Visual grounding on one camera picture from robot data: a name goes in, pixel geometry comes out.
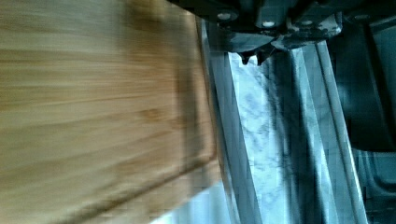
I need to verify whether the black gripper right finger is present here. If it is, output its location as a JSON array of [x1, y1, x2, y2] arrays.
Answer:
[[255, 32, 324, 65]]

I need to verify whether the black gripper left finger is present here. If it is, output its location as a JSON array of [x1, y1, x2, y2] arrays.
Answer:
[[214, 27, 259, 65]]

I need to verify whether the bamboo cutting board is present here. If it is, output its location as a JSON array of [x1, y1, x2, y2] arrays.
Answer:
[[0, 0, 220, 224]]

